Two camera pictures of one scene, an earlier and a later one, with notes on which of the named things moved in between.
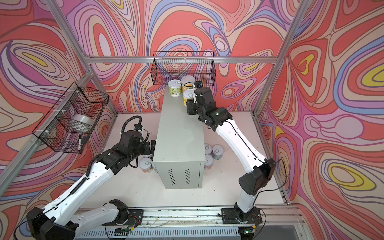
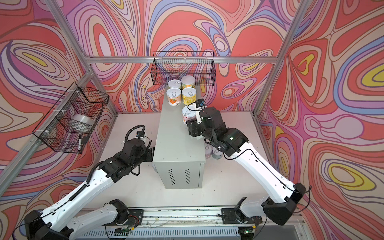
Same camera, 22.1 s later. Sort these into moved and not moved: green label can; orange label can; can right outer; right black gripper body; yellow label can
Moved: right black gripper body
Not moved: green label can; yellow label can; orange label can; can right outer
